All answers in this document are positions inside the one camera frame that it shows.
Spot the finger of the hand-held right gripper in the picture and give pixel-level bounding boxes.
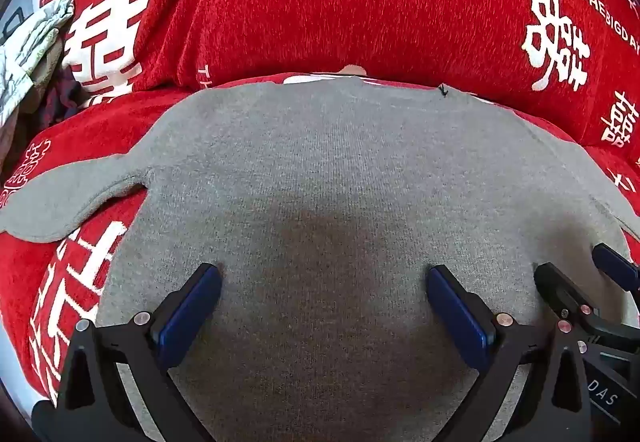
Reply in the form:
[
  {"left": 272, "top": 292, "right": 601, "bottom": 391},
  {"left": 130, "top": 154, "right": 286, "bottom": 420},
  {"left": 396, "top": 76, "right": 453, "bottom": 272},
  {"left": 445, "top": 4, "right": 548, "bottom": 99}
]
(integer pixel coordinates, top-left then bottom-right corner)
[
  {"left": 592, "top": 243, "right": 640, "bottom": 291},
  {"left": 534, "top": 263, "right": 599, "bottom": 324}
]

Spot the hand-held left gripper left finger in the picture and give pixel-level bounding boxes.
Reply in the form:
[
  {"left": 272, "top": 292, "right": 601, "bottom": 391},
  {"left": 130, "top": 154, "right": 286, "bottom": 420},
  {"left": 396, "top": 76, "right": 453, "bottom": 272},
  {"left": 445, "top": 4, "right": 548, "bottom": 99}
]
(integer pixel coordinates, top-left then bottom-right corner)
[{"left": 31, "top": 263, "right": 223, "bottom": 442}]

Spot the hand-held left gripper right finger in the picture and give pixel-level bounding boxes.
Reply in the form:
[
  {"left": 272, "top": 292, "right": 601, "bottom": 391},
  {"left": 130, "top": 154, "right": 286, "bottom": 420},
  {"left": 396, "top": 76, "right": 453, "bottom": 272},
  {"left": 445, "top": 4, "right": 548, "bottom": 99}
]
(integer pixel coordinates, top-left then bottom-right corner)
[{"left": 426, "top": 265, "right": 597, "bottom": 442}]

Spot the grey knit sweater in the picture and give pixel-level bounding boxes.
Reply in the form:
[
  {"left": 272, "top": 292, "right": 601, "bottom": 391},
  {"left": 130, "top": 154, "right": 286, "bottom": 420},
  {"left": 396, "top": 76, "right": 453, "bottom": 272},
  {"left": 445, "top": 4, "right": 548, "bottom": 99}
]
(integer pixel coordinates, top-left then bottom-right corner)
[{"left": 0, "top": 75, "right": 640, "bottom": 442}]

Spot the dark plaid cloth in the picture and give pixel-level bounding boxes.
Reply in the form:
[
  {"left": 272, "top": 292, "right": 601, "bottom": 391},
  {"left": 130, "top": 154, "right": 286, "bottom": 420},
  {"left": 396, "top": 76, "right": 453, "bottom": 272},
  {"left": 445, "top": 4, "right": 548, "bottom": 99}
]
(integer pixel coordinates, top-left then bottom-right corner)
[{"left": 30, "top": 40, "right": 96, "bottom": 123}]

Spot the white grey crumpled cloth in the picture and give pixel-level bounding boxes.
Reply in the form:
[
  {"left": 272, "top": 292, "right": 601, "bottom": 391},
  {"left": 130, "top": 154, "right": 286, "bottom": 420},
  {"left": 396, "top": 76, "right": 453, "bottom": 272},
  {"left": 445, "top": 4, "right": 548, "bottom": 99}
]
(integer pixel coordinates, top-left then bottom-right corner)
[{"left": 0, "top": 0, "right": 76, "bottom": 128}]

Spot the black rectangular frame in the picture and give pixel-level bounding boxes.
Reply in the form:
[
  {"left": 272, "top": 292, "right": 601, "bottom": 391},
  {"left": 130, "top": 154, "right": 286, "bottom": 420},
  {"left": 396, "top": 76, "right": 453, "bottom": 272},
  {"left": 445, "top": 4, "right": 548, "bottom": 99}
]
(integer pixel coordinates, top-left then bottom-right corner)
[{"left": 2, "top": 6, "right": 27, "bottom": 37}]

